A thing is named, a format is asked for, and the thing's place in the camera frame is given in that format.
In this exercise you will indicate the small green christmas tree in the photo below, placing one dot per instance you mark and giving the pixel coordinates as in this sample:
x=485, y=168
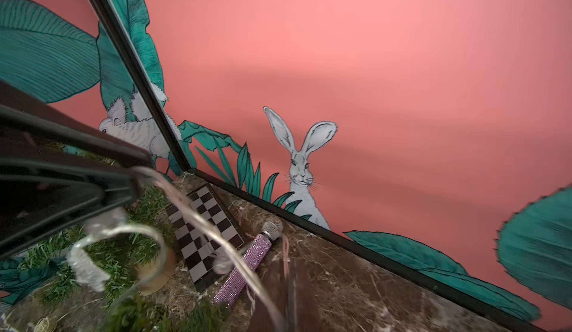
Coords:
x=135, y=313

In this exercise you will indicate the black left corner post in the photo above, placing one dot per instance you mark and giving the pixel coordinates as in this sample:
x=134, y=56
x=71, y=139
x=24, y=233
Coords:
x=121, y=41

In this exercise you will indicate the purple glitter microphone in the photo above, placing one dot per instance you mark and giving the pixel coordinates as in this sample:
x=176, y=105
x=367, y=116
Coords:
x=257, y=250

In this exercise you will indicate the large green christmas tree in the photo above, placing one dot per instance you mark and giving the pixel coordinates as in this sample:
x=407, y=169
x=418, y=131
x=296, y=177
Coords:
x=43, y=268

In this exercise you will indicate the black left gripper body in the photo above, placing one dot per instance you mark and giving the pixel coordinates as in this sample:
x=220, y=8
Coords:
x=56, y=171

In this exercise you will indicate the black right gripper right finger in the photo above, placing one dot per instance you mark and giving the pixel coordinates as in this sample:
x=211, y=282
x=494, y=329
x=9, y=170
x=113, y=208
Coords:
x=302, y=310

